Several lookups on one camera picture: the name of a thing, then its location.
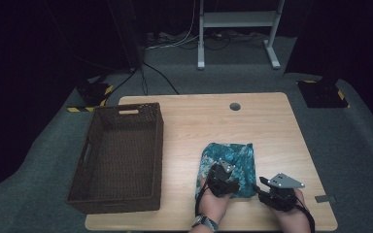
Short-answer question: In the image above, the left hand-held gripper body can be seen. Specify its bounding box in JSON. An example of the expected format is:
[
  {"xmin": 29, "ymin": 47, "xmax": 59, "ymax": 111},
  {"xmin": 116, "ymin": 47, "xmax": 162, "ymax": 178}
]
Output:
[{"xmin": 206, "ymin": 157, "xmax": 236, "ymax": 199}]

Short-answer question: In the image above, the teal floral shirt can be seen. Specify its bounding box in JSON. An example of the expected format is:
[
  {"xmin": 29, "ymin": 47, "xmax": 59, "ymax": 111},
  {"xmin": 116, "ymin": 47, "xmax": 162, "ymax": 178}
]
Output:
[{"xmin": 194, "ymin": 142, "xmax": 258, "ymax": 200}]

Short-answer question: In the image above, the white metal stand frame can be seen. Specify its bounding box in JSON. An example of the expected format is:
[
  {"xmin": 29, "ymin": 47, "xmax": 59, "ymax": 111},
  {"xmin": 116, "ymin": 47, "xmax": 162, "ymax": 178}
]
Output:
[{"xmin": 196, "ymin": 0, "xmax": 286, "ymax": 71}]

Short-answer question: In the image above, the black floor cable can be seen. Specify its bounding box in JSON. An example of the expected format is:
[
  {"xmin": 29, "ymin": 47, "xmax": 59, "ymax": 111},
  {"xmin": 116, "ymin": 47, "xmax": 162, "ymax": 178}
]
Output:
[
  {"xmin": 105, "ymin": 67, "xmax": 138, "ymax": 105},
  {"xmin": 142, "ymin": 61, "xmax": 181, "ymax": 95}
]

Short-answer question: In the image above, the bundle of dark cables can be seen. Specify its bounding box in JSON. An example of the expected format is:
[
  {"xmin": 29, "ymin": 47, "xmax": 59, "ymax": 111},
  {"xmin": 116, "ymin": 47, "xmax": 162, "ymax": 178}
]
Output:
[{"xmin": 203, "ymin": 30, "xmax": 267, "ymax": 51}]

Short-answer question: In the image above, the person's right hand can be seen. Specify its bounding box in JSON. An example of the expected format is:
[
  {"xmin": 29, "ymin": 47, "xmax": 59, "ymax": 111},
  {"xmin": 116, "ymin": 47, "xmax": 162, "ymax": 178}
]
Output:
[{"xmin": 269, "ymin": 188, "xmax": 313, "ymax": 233}]

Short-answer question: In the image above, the person's left hand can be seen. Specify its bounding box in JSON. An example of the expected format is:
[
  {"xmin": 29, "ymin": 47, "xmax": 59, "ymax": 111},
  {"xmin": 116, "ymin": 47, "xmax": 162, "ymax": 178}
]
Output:
[{"xmin": 198, "ymin": 184, "xmax": 233, "ymax": 225}]

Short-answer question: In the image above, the brown wicker basket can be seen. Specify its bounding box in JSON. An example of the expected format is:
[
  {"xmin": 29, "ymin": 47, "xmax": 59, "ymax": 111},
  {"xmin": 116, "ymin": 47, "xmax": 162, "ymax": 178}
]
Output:
[{"xmin": 65, "ymin": 102, "xmax": 165, "ymax": 216}]

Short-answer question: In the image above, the black upright column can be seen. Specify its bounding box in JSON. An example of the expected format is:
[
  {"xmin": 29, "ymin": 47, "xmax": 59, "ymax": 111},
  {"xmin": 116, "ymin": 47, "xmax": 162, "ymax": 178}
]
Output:
[{"xmin": 106, "ymin": 0, "xmax": 146, "ymax": 71}]

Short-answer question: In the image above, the silver wristwatch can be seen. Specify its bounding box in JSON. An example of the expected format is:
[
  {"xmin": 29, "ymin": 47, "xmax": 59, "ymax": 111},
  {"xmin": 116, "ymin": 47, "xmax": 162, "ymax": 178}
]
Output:
[{"xmin": 191, "ymin": 214, "xmax": 220, "ymax": 233}]

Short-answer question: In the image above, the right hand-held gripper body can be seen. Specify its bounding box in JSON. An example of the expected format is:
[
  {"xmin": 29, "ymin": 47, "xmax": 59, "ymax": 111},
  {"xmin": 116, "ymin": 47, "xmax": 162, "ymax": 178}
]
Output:
[{"xmin": 258, "ymin": 172, "xmax": 306, "ymax": 213}]

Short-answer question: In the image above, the grey tape piece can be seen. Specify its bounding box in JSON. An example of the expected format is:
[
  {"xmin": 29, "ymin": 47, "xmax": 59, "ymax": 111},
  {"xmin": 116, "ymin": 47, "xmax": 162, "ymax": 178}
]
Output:
[{"xmin": 315, "ymin": 194, "xmax": 338, "ymax": 204}]

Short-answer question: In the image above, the yellow black hazard tape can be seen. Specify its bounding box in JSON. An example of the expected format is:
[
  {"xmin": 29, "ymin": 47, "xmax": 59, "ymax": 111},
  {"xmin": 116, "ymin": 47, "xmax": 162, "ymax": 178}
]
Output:
[{"xmin": 66, "ymin": 98, "xmax": 109, "ymax": 114}]

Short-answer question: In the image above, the black floor base plate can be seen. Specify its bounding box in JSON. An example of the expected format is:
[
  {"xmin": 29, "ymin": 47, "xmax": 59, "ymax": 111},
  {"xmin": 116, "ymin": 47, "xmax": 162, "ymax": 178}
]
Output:
[
  {"xmin": 76, "ymin": 81, "xmax": 115, "ymax": 107},
  {"xmin": 296, "ymin": 79, "xmax": 350, "ymax": 109}
]

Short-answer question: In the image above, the white cable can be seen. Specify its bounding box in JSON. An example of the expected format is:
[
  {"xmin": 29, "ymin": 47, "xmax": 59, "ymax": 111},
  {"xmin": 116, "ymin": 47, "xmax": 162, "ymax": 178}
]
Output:
[{"xmin": 145, "ymin": 0, "xmax": 202, "ymax": 51}]

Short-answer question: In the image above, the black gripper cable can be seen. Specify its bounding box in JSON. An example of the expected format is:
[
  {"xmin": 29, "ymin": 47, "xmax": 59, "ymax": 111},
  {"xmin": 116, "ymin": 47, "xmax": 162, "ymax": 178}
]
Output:
[
  {"xmin": 294, "ymin": 197, "xmax": 317, "ymax": 233},
  {"xmin": 193, "ymin": 178, "xmax": 210, "ymax": 217}
]

